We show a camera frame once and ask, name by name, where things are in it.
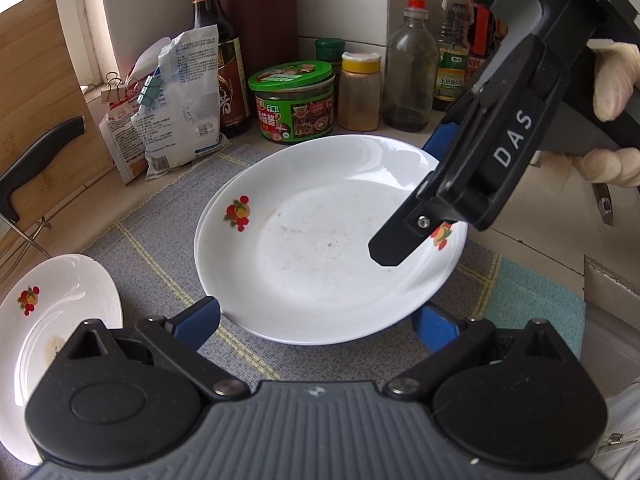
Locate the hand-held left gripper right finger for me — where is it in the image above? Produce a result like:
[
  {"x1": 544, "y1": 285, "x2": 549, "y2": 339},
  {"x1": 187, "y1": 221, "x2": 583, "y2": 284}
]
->
[{"x1": 385, "y1": 303, "x2": 587, "y2": 404}]

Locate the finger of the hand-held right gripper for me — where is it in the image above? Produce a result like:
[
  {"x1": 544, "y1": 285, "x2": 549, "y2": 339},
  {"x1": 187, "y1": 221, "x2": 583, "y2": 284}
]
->
[
  {"x1": 421, "y1": 119, "x2": 465, "y2": 165},
  {"x1": 368, "y1": 90, "x2": 494, "y2": 268}
]

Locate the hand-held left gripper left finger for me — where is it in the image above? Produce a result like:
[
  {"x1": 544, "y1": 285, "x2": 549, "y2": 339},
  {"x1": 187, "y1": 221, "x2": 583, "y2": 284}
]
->
[{"x1": 52, "y1": 296, "x2": 251, "y2": 403}]

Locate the large white fruit print plate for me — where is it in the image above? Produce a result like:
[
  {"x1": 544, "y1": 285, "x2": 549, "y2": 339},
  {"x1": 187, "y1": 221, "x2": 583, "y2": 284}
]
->
[{"x1": 196, "y1": 136, "x2": 469, "y2": 346}]

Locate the person's right hand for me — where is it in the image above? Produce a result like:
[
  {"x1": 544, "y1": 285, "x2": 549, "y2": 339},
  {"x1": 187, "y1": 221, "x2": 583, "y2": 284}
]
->
[{"x1": 537, "y1": 40, "x2": 640, "y2": 197}]

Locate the green label oil bottle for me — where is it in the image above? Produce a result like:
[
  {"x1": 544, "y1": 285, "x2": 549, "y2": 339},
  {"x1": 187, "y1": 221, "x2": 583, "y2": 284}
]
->
[{"x1": 432, "y1": 0, "x2": 482, "y2": 112}]

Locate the glass bottle red cap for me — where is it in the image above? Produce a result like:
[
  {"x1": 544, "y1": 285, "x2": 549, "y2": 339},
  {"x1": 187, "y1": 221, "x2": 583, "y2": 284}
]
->
[{"x1": 382, "y1": 0, "x2": 441, "y2": 132}]

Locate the grey and teal dish mat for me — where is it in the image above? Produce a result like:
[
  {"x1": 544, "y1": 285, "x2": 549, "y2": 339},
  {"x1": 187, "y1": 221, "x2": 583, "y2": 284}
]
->
[{"x1": 80, "y1": 142, "x2": 588, "y2": 411}]

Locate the yellow lid spice jar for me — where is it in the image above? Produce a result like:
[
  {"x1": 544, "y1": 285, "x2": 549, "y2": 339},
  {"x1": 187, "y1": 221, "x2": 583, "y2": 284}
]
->
[{"x1": 339, "y1": 51, "x2": 383, "y2": 131}]

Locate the small metal utensil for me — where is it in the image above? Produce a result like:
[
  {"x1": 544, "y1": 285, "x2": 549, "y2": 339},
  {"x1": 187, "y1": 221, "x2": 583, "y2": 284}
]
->
[{"x1": 592, "y1": 184, "x2": 614, "y2": 227}]

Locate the red label bottle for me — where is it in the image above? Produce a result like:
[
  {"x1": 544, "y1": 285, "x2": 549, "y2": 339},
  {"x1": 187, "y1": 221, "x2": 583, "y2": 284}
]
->
[{"x1": 470, "y1": 4, "x2": 502, "y2": 61}]

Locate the green cap jar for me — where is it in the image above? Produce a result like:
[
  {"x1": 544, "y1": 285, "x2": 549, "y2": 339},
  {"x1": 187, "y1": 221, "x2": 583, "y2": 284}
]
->
[{"x1": 315, "y1": 38, "x2": 347, "y2": 68}]

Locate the green lid sauce tub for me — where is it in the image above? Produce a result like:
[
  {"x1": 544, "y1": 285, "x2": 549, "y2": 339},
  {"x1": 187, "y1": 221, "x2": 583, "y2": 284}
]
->
[{"x1": 248, "y1": 60, "x2": 336, "y2": 143}]

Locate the white bag red print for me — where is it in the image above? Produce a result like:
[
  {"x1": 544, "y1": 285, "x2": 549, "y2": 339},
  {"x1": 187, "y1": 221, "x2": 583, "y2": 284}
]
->
[{"x1": 99, "y1": 102, "x2": 151, "y2": 184}]

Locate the white bag blue print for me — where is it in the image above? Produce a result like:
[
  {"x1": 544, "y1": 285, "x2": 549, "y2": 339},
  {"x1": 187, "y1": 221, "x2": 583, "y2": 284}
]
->
[{"x1": 131, "y1": 30, "x2": 226, "y2": 181}]

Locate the person's grey jacket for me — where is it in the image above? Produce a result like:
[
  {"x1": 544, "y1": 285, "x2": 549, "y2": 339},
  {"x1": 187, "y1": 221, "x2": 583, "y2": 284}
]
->
[{"x1": 602, "y1": 385, "x2": 640, "y2": 480}]

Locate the dark red knife block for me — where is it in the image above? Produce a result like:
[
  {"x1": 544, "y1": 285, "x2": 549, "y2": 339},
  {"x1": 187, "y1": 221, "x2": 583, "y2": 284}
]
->
[{"x1": 212, "y1": 0, "x2": 301, "y2": 83}]

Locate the green binder clip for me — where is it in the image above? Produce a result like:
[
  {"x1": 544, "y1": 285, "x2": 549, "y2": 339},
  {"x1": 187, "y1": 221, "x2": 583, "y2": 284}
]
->
[{"x1": 137, "y1": 77, "x2": 166, "y2": 108}]

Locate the dark soy sauce bottle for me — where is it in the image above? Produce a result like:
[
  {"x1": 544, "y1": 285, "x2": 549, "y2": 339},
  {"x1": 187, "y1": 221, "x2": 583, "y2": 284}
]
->
[{"x1": 187, "y1": 0, "x2": 253, "y2": 138}]

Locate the bamboo cutting board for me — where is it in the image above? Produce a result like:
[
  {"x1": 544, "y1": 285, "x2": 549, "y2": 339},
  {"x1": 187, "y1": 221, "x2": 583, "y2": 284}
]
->
[{"x1": 0, "y1": 0, "x2": 117, "y2": 261}]

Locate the metal wire rack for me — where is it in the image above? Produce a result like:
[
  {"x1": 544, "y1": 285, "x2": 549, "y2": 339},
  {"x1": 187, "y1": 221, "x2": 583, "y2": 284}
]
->
[{"x1": 0, "y1": 210, "x2": 56, "y2": 263}]

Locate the black handled cleaver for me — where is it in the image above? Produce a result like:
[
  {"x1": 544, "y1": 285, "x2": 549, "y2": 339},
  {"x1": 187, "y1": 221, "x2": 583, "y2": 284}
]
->
[{"x1": 0, "y1": 116, "x2": 86, "y2": 228}]

